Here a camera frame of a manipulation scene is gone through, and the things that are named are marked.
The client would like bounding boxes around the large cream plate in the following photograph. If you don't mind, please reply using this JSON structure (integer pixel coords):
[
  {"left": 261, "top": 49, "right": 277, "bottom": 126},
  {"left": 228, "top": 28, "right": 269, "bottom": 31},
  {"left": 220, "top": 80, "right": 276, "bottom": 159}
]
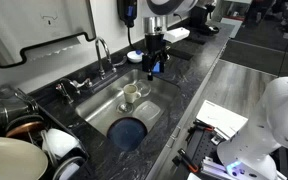
[{"left": 0, "top": 136, "right": 49, "bottom": 180}]

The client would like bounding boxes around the copper bottom pan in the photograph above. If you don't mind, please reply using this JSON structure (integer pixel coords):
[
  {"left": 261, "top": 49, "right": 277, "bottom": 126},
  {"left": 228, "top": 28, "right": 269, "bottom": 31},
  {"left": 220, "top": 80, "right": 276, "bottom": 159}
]
[{"left": 4, "top": 114, "right": 47, "bottom": 139}]

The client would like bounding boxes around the small white bowl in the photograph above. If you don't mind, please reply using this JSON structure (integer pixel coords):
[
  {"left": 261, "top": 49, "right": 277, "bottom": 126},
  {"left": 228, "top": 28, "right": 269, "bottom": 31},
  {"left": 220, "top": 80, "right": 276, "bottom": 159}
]
[{"left": 126, "top": 50, "right": 144, "bottom": 64}]

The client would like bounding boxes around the black coffee machine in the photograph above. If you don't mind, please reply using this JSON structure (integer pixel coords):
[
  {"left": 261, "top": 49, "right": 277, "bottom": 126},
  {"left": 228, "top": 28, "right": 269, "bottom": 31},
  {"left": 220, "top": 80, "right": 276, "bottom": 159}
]
[{"left": 187, "top": 2, "right": 220, "bottom": 36}]

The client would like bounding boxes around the clear plastic container lid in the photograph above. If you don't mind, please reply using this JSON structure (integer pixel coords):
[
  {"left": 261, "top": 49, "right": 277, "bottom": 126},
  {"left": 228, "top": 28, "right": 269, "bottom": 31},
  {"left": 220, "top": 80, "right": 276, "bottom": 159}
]
[{"left": 132, "top": 100, "right": 162, "bottom": 123}]

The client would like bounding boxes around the cream ceramic mug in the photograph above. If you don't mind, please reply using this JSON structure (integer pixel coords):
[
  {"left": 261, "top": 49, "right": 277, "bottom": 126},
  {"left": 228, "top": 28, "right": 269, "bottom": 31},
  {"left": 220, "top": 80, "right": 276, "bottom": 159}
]
[{"left": 122, "top": 83, "right": 142, "bottom": 104}]

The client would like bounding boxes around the black dispenser cable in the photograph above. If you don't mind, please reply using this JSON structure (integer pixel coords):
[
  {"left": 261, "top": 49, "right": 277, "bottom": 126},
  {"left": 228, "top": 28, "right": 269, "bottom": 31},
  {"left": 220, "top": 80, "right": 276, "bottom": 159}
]
[{"left": 127, "top": 26, "right": 137, "bottom": 52}]

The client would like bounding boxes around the black orange clamp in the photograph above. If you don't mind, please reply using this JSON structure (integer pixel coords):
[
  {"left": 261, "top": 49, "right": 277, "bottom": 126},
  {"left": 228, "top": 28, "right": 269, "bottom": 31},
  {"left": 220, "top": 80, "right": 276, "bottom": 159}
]
[
  {"left": 171, "top": 148, "right": 202, "bottom": 174},
  {"left": 186, "top": 119, "right": 216, "bottom": 138}
]

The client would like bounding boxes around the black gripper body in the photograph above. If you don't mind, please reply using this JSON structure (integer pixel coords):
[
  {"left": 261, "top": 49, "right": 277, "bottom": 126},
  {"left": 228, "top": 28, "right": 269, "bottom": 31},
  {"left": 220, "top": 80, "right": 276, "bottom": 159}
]
[{"left": 141, "top": 32, "right": 168, "bottom": 73}]

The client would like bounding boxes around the chrome side sprayer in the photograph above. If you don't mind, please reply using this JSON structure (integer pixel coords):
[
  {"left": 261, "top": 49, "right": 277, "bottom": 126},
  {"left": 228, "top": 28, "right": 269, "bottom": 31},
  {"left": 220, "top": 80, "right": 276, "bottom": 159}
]
[{"left": 55, "top": 77, "right": 82, "bottom": 105}]

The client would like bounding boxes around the grey paper towel dispenser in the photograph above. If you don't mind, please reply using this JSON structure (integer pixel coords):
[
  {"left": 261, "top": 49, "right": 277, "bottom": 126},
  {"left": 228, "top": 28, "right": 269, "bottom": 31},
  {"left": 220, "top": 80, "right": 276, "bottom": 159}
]
[{"left": 0, "top": 0, "right": 97, "bottom": 69}]

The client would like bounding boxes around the aluminium extrusion bar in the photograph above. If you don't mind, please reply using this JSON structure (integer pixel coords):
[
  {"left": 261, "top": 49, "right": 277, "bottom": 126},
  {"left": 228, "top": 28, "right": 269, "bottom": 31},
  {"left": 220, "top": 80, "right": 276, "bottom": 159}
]
[{"left": 200, "top": 156, "right": 233, "bottom": 180}]

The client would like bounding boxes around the stainless steel sink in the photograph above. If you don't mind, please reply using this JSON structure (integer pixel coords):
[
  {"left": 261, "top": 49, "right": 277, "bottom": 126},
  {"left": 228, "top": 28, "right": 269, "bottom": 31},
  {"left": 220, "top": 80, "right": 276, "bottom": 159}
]
[{"left": 75, "top": 68, "right": 181, "bottom": 152}]

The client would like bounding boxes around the steel kettle pot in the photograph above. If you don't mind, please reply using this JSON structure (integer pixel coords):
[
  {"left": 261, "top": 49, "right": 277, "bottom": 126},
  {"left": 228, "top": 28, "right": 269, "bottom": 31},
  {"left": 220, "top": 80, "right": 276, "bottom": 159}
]
[{"left": 0, "top": 84, "right": 40, "bottom": 129}]

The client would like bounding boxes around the black dish rack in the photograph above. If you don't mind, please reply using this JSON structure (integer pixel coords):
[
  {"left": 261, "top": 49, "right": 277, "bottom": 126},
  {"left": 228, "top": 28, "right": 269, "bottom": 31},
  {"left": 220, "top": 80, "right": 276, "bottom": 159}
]
[{"left": 13, "top": 88, "right": 97, "bottom": 180}]

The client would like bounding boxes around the white flat box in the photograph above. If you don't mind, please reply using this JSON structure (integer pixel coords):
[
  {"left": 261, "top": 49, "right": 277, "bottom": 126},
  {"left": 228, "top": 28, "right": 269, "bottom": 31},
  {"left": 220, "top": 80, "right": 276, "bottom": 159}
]
[{"left": 195, "top": 99, "right": 249, "bottom": 141}]

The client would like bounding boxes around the black wall soap dispenser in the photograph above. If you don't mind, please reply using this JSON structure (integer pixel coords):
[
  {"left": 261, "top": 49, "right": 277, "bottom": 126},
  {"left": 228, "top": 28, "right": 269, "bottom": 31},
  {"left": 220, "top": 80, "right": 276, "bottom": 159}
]
[{"left": 116, "top": 0, "right": 139, "bottom": 29}]

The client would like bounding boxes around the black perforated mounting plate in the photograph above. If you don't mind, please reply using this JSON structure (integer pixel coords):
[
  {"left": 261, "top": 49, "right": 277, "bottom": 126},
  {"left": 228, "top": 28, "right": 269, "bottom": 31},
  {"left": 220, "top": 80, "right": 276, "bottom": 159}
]
[{"left": 180, "top": 128, "right": 225, "bottom": 174}]

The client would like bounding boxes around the chrome gooseneck faucet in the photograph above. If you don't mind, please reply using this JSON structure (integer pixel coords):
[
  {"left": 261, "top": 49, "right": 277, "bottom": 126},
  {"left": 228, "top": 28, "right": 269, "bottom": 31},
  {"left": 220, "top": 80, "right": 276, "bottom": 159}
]
[{"left": 83, "top": 37, "right": 128, "bottom": 88}]

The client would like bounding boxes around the dark blue plate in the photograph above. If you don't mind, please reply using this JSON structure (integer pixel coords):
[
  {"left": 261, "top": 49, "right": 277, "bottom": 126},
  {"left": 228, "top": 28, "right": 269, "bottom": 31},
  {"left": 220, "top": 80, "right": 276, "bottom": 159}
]
[{"left": 106, "top": 117, "right": 148, "bottom": 152}]

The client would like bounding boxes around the metal sink drain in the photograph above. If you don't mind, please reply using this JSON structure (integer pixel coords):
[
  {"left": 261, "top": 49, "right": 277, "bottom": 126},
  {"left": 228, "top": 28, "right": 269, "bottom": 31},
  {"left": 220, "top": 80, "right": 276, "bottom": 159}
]
[{"left": 116, "top": 101, "right": 134, "bottom": 114}]

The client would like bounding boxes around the white plate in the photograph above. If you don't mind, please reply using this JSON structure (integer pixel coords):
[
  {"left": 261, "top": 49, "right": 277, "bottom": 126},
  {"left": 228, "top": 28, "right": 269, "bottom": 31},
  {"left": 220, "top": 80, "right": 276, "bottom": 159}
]
[{"left": 52, "top": 155, "right": 86, "bottom": 180}]

